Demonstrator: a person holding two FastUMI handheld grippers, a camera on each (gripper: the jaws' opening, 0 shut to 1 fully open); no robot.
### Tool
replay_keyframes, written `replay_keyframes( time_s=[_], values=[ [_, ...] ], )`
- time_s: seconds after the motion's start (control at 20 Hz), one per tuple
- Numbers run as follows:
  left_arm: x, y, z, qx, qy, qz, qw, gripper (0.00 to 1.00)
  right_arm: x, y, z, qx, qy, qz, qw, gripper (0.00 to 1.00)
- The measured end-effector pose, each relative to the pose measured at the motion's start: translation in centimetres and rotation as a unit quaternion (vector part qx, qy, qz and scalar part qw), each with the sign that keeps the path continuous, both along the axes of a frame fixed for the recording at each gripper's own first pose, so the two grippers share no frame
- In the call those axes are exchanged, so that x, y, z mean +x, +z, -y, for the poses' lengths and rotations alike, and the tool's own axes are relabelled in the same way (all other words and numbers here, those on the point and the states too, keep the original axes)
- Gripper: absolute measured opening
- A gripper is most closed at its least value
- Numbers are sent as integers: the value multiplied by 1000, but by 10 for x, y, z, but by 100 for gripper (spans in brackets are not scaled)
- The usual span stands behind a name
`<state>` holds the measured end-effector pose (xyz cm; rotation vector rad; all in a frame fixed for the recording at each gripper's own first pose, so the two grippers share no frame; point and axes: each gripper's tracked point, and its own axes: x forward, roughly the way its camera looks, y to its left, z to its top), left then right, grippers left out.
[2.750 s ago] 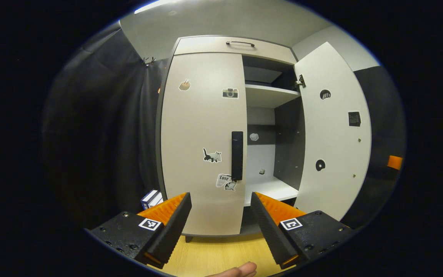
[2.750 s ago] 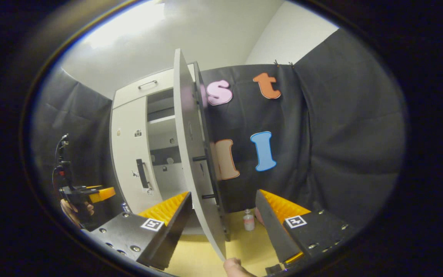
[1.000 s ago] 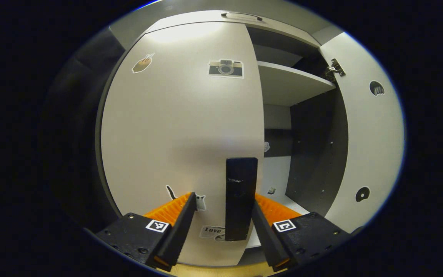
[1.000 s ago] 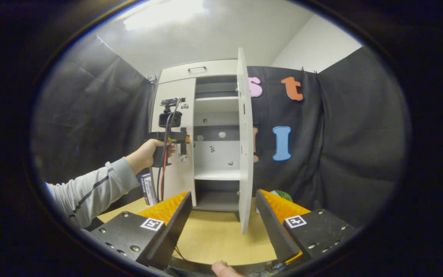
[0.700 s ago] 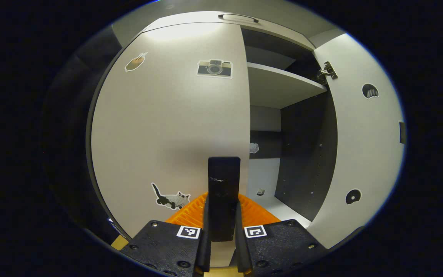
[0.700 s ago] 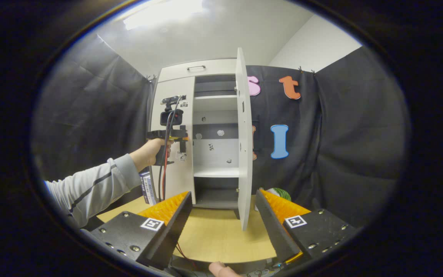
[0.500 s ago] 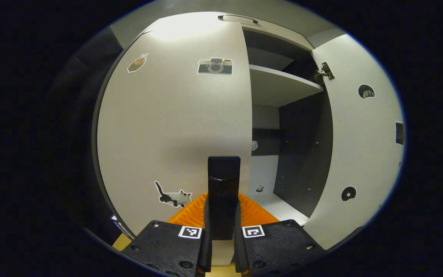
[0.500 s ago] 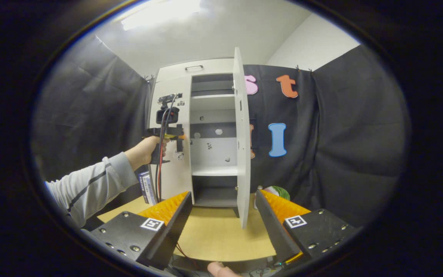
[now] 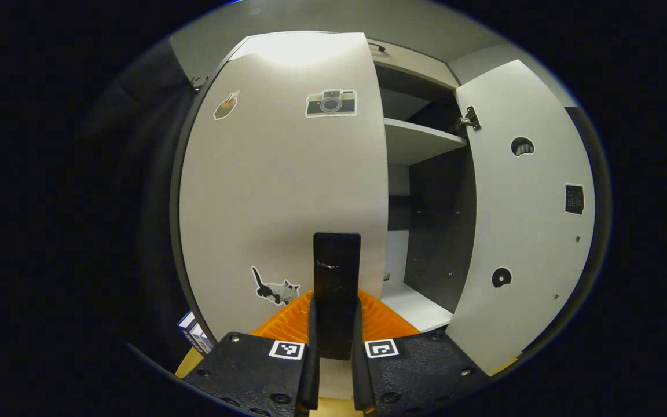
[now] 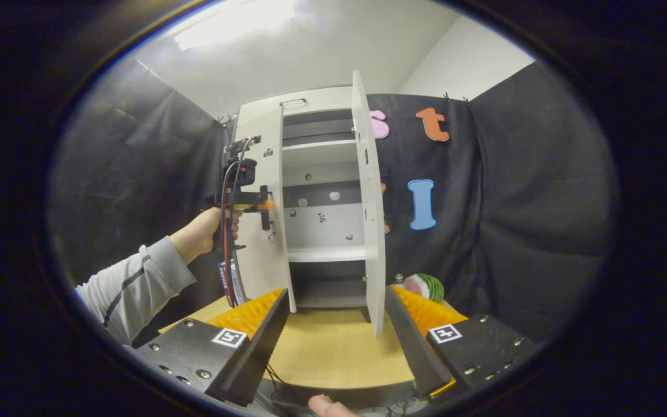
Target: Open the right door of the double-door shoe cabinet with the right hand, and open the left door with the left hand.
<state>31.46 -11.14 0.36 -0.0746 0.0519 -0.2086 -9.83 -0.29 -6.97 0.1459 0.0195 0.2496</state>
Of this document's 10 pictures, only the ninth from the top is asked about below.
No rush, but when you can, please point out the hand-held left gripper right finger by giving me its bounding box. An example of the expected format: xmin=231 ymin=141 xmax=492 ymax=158
xmin=351 ymin=290 xmax=490 ymax=417

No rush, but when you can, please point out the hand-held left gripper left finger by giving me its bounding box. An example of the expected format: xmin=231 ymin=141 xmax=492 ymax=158
xmin=183 ymin=290 xmax=321 ymax=417

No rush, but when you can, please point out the white double-door shoe cabinet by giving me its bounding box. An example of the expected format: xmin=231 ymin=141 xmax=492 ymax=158
xmin=170 ymin=30 xmax=606 ymax=348

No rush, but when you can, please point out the black backdrop cloth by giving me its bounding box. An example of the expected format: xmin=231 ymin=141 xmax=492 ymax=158
xmin=73 ymin=35 xmax=611 ymax=371

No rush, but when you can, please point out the white cabinet door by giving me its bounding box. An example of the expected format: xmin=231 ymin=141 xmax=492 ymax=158
xmin=445 ymin=60 xmax=596 ymax=376
xmin=178 ymin=32 xmax=390 ymax=400

